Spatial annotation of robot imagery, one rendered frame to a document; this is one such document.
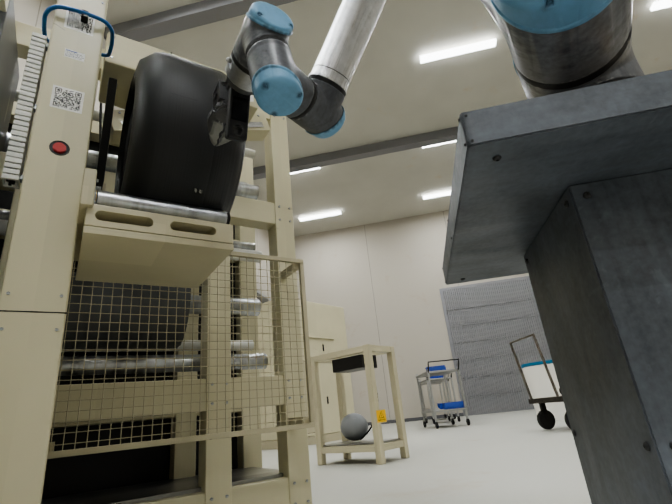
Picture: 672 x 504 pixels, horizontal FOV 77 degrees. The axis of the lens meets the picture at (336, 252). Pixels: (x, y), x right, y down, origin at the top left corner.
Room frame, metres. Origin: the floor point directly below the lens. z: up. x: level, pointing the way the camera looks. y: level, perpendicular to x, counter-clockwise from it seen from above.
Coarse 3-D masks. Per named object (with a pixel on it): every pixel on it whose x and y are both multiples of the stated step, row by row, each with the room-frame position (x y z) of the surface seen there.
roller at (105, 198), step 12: (96, 192) 0.90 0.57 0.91; (108, 192) 0.92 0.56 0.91; (108, 204) 0.92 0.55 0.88; (120, 204) 0.94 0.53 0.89; (132, 204) 0.95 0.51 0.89; (144, 204) 0.96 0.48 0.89; (156, 204) 0.98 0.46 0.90; (168, 204) 1.00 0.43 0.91; (180, 204) 1.02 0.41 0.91; (180, 216) 1.02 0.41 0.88; (192, 216) 1.04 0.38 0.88; (204, 216) 1.05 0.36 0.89; (216, 216) 1.07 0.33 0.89; (228, 216) 1.09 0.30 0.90
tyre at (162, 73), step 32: (160, 64) 0.88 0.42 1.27; (192, 64) 0.94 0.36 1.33; (128, 96) 1.09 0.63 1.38; (160, 96) 0.87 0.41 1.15; (192, 96) 0.90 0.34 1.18; (128, 128) 1.19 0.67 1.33; (160, 128) 0.89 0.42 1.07; (192, 128) 0.92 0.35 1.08; (224, 128) 0.96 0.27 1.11; (128, 160) 0.94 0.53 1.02; (160, 160) 0.92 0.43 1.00; (192, 160) 0.96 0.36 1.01; (224, 160) 1.00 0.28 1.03; (128, 192) 0.99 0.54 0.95; (160, 192) 0.99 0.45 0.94; (224, 192) 1.06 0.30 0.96
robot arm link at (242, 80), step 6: (228, 60) 0.68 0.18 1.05; (228, 66) 0.69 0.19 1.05; (234, 66) 0.68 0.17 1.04; (228, 72) 0.70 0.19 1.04; (234, 72) 0.69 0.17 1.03; (240, 72) 0.68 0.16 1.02; (234, 78) 0.70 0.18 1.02; (240, 78) 0.70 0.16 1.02; (246, 78) 0.70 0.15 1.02; (234, 84) 0.71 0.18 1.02; (240, 84) 0.71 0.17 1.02; (246, 84) 0.71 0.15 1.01; (246, 90) 0.72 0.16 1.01
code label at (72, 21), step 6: (66, 12) 0.89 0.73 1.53; (72, 12) 0.90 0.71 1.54; (66, 18) 0.89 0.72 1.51; (72, 18) 0.90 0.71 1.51; (78, 18) 0.91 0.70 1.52; (90, 18) 0.93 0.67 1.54; (66, 24) 0.89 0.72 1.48; (72, 24) 0.90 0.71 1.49; (78, 24) 0.91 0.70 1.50; (84, 24) 0.92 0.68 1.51; (90, 24) 0.93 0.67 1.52; (78, 30) 0.91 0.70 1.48; (84, 30) 0.92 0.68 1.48; (90, 30) 0.93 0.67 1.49
